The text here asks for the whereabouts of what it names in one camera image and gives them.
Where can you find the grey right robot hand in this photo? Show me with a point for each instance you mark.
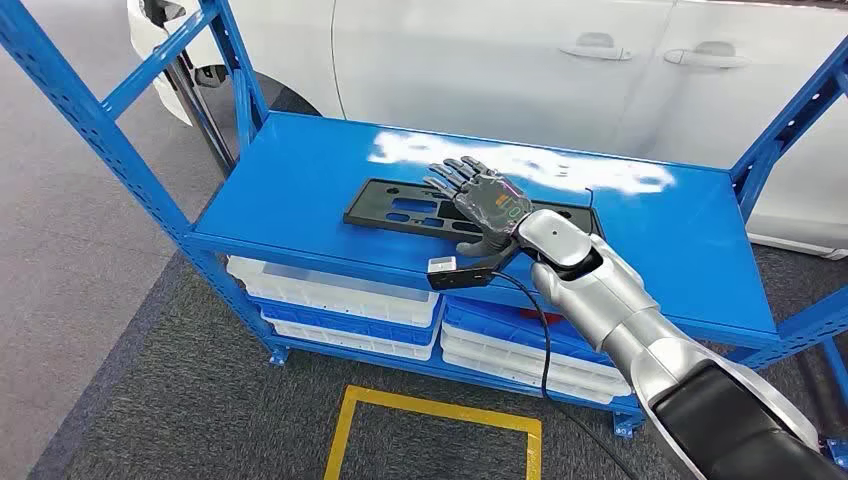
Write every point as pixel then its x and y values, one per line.
pixel 490 205

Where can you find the blue metal shelf rack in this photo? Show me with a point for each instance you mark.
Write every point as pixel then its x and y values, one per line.
pixel 298 166

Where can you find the blue wheeled cart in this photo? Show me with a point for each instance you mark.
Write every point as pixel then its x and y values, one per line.
pixel 840 454

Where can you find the dark metal stand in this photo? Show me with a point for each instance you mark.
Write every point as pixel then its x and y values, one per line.
pixel 202 119

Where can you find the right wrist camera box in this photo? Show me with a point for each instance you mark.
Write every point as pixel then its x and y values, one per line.
pixel 442 265

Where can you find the white car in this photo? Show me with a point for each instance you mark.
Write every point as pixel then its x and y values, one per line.
pixel 464 66

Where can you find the yellow floor tape square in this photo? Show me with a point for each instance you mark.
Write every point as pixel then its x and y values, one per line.
pixel 430 405

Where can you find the black plastic car part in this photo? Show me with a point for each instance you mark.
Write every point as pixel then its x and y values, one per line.
pixel 378 208

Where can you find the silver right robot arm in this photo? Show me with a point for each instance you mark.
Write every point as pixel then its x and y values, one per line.
pixel 596 291

